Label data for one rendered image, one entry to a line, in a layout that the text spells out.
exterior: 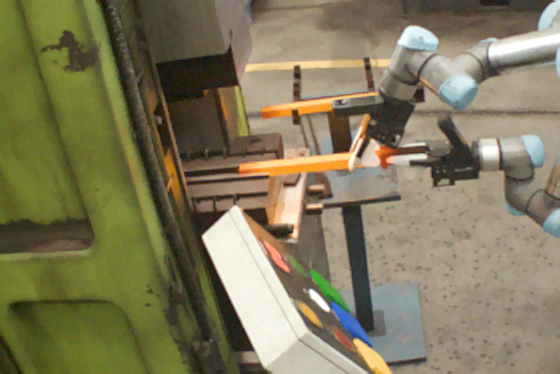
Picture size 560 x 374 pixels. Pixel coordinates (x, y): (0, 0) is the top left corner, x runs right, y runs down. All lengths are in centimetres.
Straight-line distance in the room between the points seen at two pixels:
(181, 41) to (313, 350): 66
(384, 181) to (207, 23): 95
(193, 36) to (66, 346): 74
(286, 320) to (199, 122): 101
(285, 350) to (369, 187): 119
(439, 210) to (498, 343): 83
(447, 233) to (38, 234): 198
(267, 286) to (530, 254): 198
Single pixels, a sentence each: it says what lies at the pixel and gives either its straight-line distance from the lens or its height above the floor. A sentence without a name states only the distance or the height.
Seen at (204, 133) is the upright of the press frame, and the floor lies 98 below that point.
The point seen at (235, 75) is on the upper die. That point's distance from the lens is 148.
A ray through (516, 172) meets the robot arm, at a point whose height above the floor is 96.
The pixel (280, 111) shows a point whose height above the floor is 96.
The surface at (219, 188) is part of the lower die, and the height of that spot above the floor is 99.
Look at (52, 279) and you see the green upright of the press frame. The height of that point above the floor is 106.
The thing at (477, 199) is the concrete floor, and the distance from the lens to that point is 327.
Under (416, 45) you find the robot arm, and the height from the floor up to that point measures 129.
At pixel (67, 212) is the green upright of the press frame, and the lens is 143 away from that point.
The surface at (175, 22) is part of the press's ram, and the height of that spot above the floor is 144.
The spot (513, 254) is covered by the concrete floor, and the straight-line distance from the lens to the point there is 298.
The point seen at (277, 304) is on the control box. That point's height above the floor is 119.
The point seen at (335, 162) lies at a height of 101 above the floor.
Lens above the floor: 190
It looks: 33 degrees down
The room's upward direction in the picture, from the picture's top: 11 degrees counter-clockwise
